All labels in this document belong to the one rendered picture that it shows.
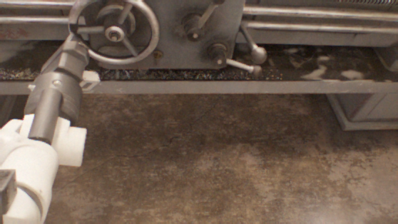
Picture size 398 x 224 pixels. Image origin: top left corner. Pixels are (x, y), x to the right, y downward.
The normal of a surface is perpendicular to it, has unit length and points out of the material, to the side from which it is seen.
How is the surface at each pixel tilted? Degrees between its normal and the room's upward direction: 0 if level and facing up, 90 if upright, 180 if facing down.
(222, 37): 90
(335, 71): 0
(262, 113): 0
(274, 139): 0
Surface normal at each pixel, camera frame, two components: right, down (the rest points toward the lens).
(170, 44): 0.09, 0.79
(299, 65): 0.10, -0.62
